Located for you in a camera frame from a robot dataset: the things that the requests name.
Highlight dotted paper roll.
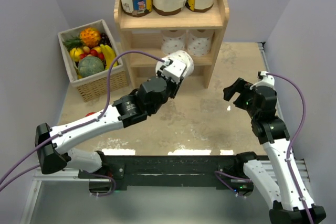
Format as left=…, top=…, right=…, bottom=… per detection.
left=161, top=30, right=186, bottom=55
left=162, top=50, right=194, bottom=78
left=186, top=29, right=214, bottom=57

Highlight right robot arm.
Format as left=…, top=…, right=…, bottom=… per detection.
left=223, top=73, right=326, bottom=223

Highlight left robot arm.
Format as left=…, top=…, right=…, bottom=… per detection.
left=35, top=70, right=185, bottom=178

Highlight wooden three-tier shelf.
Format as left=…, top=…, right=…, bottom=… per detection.
left=114, top=0, right=229, bottom=88

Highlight yellow bananas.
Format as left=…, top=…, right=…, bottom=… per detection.
left=100, top=44, right=116, bottom=70

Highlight dark grape bunch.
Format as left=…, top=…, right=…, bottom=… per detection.
left=99, top=33, right=112, bottom=47

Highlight red apple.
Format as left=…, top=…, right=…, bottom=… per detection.
left=85, top=112, right=96, bottom=117

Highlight green melon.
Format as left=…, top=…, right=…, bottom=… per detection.
left=78, top=56, right=105, bottom=78

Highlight wicker basket with liner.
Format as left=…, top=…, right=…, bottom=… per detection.
left=58, top=19, right=129, bottom=102

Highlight orange pineapple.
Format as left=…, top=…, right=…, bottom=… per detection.
left=79, top=27, right=101, bottom=48

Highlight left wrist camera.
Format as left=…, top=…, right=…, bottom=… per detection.
left=155, top=58, right=187, bottom=83

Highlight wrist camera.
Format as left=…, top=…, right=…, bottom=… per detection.
left=155, top=58, right=187, bottom=83
left=250, top=71, right=275, bottom=90

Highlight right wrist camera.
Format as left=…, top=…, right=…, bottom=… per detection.
left=250, top=71, right=275, bottom=90

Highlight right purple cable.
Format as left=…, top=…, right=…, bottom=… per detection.
left=215, top=73, right=316, bottom=224

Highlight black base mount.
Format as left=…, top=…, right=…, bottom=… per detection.
left=78, top=152, right=256, bottom=195

